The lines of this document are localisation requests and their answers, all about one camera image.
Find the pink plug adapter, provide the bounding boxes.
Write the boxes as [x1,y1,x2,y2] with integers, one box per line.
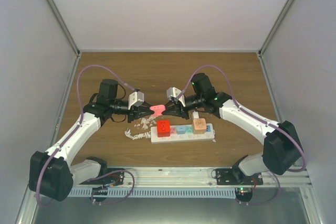
[150,104,165,116]

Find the red cube plug adapter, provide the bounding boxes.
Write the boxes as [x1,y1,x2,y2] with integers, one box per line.
[156,120,171,137]

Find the white power strip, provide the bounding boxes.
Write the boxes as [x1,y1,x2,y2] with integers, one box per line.
[150,123,215,144]

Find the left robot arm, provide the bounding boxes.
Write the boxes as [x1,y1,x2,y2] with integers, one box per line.
[28,79,154,201]

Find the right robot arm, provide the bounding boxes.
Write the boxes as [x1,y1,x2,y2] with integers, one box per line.
[163,73,304,185]

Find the blue plug adapter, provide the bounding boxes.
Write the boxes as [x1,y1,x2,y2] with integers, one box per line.
[176,125,186,135]

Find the green plug adapter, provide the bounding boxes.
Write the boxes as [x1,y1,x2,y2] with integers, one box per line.
[186,126,193,134]

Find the tan wooden plug adapter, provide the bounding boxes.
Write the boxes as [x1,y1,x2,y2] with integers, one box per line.
[192,118,207,134]

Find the white usb charger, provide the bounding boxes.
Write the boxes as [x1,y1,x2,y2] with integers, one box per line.
[192,111,200,120]

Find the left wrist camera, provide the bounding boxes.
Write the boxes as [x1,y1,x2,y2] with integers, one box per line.
[128,91,145,109]

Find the white power strip cord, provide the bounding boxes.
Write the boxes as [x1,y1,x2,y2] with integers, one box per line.
[123,128,152,141]

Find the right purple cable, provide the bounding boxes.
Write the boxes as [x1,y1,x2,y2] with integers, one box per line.
[178,64,308,172]

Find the purple cable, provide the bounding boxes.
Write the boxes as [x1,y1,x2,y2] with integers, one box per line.
[178,64,308,172]
[35,64,139,207]

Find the aluminium front rail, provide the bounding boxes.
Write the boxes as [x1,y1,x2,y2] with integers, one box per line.
[70,165,313,189]

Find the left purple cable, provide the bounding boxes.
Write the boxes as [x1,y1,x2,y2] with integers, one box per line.
[35,64,139,207]

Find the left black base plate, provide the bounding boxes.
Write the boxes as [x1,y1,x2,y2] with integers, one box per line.
[87,168,124,188]

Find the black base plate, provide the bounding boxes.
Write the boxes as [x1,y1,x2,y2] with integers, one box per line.
[87,168,124,188]
[211,168,264,186]

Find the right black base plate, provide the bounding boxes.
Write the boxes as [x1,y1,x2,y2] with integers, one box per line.
[211,168,264,186]

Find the slotted cable duct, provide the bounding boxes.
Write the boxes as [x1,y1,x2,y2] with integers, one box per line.
[68,187,237,198]

